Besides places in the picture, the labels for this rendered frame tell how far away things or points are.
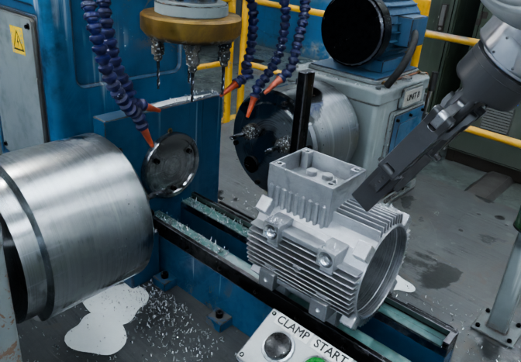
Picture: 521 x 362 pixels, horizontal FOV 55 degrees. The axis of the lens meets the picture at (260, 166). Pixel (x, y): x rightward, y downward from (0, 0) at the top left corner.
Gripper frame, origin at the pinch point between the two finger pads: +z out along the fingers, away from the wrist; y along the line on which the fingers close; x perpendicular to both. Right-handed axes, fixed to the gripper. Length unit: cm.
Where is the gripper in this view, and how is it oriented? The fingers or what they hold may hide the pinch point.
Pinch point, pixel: (388, 180)
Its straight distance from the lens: 66.3
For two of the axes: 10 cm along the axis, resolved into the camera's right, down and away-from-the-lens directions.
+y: -6.6, 2.7, -7.0
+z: -4.4, 6.2, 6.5
